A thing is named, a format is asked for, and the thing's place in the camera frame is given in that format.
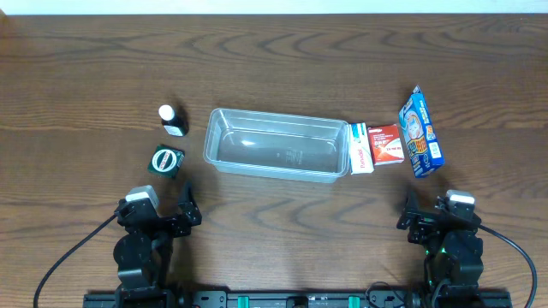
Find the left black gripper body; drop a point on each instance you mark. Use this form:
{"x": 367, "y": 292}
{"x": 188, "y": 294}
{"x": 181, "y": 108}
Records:
{"x": 169, "y": 224}

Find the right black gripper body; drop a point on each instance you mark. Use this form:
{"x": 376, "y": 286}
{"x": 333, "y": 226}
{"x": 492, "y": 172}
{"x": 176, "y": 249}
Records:
{"x": 426, "y": 222}

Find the red orange medicine box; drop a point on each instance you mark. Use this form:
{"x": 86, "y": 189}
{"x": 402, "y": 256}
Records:
{"x": 386, "y": 145}

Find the white Panadol box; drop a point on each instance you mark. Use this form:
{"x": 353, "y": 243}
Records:
{"x": 360, "y": 156}

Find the dark bottle white cap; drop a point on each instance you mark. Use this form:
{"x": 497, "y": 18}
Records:
{"x": 172, "y": 123}

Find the clear plastic container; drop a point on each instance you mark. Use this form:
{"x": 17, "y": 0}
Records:
{"x": 289, "y": 147}

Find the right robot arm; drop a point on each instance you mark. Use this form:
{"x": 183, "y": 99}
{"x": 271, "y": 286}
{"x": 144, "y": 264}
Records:
{"x": 453, "y": 264}

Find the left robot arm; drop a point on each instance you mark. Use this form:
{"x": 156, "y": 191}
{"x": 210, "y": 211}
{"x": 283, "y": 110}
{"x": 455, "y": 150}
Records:
{"x": 143, "y": 255}

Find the black mounting rail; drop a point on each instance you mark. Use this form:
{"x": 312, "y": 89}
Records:
{"x": 222, "y": 299}

